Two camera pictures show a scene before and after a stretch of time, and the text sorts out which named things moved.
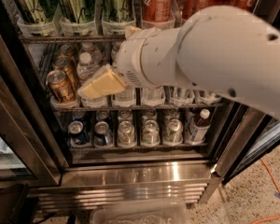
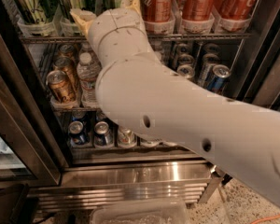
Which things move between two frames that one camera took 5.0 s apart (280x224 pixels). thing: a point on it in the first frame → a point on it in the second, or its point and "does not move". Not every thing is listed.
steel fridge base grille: x=83 y=183 does not move
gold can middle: x=67 y=64 does not move
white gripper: x=130 y=57 → x=110 y=21
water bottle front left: x=86 y=70 does not move
